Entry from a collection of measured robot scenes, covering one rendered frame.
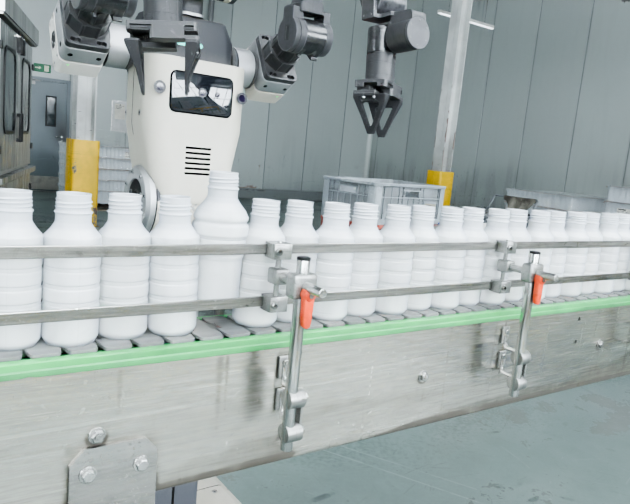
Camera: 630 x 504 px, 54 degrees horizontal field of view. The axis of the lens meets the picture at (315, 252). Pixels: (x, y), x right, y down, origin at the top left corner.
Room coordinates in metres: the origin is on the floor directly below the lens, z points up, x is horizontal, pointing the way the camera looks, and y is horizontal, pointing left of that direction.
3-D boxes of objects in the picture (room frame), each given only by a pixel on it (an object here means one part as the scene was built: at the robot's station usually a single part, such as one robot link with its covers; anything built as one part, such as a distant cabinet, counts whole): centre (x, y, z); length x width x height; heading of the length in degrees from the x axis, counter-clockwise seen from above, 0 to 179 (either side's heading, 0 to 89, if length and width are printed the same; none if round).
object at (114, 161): (10.17, 3.52, 0.50); 1.24 x 1.03 x 1.00; 129
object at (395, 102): (1.26, -0.10, 1.32); 0.07 x 0.07 x 0.09; 65
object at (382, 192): (3.53, -0.36, 1.00); 0.61 x 0.41 x 0.22; 133
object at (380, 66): (1.25, -0.09, 1.39); 0.10 x 0.07 x 0.07; 155
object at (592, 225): (1.27, -0.55, 1.08); 0.06 x 0.06 x 0.17
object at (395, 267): (0.95, -0.12, 1.08); 0.06 x 0.06 x 0.17
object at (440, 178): (11.00, -2.05, 0.55); 0.40 x 0.40 x 1.10; 36
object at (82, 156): (8.02, 3.08, 0.55); 0.40 x 0.40 x 1.10; 36
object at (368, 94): (1.23, -0.09, 1.32); 0.07 x 0.07 x 0.09; 65
